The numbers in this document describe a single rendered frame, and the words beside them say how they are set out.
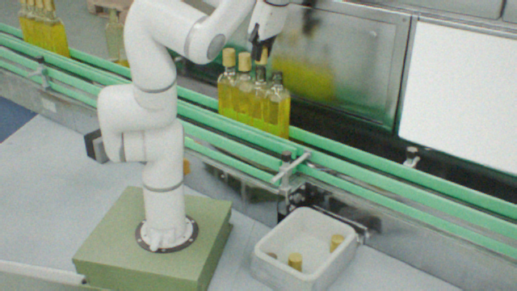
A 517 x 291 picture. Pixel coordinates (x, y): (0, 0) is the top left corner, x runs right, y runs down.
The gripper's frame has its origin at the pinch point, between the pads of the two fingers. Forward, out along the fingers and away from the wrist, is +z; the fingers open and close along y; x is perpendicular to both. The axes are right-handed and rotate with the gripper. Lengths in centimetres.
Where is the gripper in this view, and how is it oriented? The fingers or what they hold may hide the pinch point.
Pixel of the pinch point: (261, 50)
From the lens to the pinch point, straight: 143.8
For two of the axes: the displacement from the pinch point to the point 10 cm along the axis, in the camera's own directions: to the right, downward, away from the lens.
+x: 7.6, 5.4, -3.6
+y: -6.1, 4.1, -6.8
